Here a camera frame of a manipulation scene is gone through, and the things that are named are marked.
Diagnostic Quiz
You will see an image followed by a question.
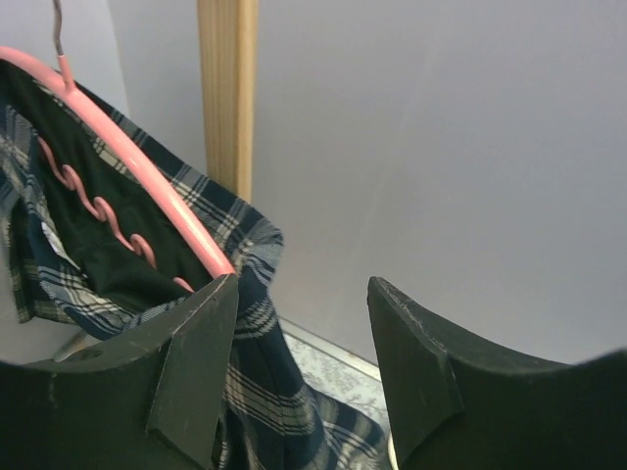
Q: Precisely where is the navy beige plaid skirt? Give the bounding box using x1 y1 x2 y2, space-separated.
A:
1 63 387 469

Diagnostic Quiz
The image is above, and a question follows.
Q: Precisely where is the wooden clothes rack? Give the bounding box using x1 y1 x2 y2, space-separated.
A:
197 0 259 202

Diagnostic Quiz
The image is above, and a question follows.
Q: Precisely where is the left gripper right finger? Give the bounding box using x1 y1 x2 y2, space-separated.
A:
367 277 626 469

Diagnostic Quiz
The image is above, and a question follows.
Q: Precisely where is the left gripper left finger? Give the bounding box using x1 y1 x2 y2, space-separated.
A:
1 275 238 469

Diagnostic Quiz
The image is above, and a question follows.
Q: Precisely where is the floral table mat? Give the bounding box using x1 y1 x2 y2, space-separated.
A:
280 318 390 434

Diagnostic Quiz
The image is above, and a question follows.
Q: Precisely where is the pink hanger with plaid skirt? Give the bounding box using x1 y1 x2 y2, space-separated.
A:
1 1 235 278

